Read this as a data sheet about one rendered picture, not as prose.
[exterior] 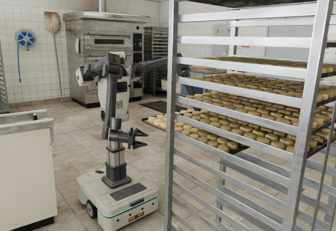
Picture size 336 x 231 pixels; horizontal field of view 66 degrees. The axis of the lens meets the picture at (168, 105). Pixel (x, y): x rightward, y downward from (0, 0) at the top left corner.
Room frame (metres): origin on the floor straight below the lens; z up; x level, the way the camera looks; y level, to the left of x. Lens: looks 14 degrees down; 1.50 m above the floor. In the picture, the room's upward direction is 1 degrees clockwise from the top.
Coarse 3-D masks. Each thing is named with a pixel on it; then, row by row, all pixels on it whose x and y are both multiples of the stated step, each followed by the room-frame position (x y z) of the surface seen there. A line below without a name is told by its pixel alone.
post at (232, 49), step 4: (232, 20) 1.49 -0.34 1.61; (236, 20) 1.48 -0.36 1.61; (232, 28) 1.48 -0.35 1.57; (236, 28) 1.48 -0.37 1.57; (232, 32) 1.48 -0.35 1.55; (236, 32) 1.48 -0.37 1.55; (232, 48) 1.48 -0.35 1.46; (232, 52) 1.47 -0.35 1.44; (220, 164) 1.49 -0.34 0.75; (220, 168) 1.49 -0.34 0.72; (224, 168) 1.48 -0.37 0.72; (220, 180) 1.48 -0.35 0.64; (224, 180) 1.49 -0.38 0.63; (216, 204) 1.49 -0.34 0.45; (220, 204) 1.48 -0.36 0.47; (220, 208) 1.48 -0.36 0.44; (216, 216) 1.49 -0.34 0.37; (220, 220) 1.49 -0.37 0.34
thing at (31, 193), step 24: (24, 120) 1.98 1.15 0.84; (0, 144) 1.65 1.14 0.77; (24, 144) 1.73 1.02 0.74; (48, 144) 1.82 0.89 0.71; (0, 168) 1.64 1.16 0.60; (24, 168) 1.72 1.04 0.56; (48, 168) 1.81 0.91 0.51; (0, 192) 1.63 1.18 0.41; (24, 192) 1.71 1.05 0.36; (48, 192) 1.80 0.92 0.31; (0, 216) 1.62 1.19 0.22; (24, 216) 1.70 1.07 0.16; (48, 216) 1.79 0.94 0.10
